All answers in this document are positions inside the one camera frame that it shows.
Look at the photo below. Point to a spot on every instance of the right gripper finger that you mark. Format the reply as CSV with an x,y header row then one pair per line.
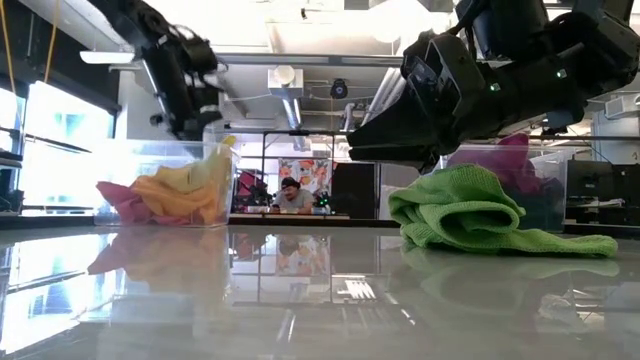
x,y
390,155
400,127

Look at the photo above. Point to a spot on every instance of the magenta microfibre towel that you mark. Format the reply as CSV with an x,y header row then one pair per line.
x,y
505,160

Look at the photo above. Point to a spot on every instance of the green microfibre towel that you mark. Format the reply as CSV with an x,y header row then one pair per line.
x,y
460,210

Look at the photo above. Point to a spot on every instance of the yellow microfibre towel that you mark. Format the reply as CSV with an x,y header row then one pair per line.
x,y
200,175

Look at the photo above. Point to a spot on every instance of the orange microfibre towel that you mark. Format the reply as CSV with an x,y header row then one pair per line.
x,y
170,200

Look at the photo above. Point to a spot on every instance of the pink microfibre towel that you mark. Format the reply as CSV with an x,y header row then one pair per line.
x,y
122,202

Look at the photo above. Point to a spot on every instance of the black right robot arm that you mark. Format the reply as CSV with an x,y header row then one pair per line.
x,y
600,40

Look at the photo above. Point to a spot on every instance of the white ceiling pipes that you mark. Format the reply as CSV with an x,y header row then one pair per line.
x,y
385,92

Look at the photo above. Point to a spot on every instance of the black square panel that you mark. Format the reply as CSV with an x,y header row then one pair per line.
x,y
354,182

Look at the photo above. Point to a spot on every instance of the black round ceiling device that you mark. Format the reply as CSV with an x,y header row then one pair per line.
x,y
339,89

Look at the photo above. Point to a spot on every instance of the clear plastic bin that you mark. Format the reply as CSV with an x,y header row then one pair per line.
x,y
125,160
555,160

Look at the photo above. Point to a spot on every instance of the dark wooden background table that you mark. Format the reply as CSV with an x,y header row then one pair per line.
x,y
310,218

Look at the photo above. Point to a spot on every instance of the person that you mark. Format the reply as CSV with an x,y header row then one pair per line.
x,y
294,199

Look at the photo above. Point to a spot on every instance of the black computer screens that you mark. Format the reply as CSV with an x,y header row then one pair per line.
x,y
600,180

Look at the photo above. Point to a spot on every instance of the colourful wall poster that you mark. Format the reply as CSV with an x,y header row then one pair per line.
x,y
310,172

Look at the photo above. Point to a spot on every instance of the grey overhead frame beam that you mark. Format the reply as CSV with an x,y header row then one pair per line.
x,y
300,60

